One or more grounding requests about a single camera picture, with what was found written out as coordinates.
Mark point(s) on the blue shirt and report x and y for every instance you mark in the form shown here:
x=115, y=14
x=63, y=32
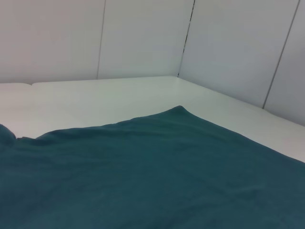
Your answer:
x=152, y=179

